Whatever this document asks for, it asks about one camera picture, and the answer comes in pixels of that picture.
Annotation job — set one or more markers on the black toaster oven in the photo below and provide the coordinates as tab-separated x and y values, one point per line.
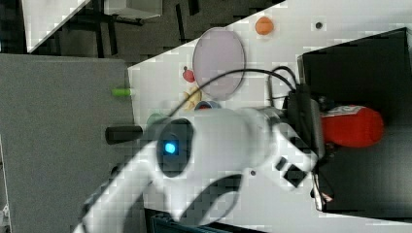
364	90

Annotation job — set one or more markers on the red toy strawberry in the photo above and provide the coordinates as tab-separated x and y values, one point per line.
188	75

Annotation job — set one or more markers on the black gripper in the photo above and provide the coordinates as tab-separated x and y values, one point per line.
319	146

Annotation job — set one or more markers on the black post on table edge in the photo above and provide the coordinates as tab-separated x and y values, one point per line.
121	134

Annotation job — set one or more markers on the green marker cap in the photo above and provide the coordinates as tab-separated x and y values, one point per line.
121	92

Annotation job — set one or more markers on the large lilac plate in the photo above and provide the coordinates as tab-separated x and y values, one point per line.
218	51

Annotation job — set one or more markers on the blue bowl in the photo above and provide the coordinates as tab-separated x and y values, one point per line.
203	105

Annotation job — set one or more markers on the red felt ketchup bottle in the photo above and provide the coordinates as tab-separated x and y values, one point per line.
352	126

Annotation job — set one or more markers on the orange toy fruit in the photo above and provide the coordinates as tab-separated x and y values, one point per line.
264	26

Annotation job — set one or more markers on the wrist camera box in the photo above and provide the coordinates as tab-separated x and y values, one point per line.
299	112

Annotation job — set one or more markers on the white side table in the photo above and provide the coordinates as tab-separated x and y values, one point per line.
43	17

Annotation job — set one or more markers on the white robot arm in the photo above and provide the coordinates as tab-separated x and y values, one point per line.
198	161

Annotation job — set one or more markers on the yellow toy banana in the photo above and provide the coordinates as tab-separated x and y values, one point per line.
194	96

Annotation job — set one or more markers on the green colander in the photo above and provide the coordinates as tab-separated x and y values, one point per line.
156	119

